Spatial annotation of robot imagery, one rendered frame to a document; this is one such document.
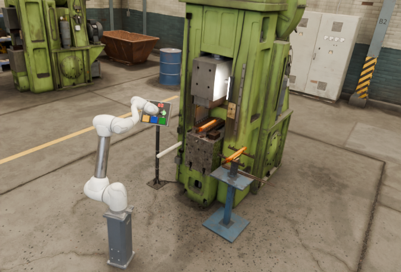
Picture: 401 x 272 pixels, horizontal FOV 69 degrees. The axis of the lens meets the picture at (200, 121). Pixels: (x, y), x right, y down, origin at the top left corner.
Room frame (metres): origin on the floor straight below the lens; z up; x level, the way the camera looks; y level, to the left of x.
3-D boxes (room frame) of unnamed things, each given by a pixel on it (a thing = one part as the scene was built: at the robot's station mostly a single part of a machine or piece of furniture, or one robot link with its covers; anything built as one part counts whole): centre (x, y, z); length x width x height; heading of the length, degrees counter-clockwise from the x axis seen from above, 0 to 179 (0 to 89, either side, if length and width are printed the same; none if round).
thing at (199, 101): (3.19, -0.10, 1.32); 0.42 x 0.20 x 0.10; 147
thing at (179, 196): (2.98, 0.04, 0.01); 0.58 x 0.39 x 0.01; 57
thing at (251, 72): (3.11, -0.51, 1.15); 0.44 x 0.26 x 2.30; 147
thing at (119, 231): (2.03, 0.66, 0.30); 0.20 x 0.20 x 0.60; 77
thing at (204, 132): (3.19, -0.10, 0.96); 0.42 x 0.20 x 0.09; 147
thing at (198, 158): (3.17, -0.16, 0.69); 0.56 x 0.38 x 0.45; 147
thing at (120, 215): (2.02, 0.64, 0.63); 0.22 x 0.18 x 0.06; 77
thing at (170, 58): (7.81, 0.94, 0.44); 0.59 x 0.59 x 0.88
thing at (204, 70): (3.17, -0.14, 1.56); 0.42 x 0.39 x 0.40; 147
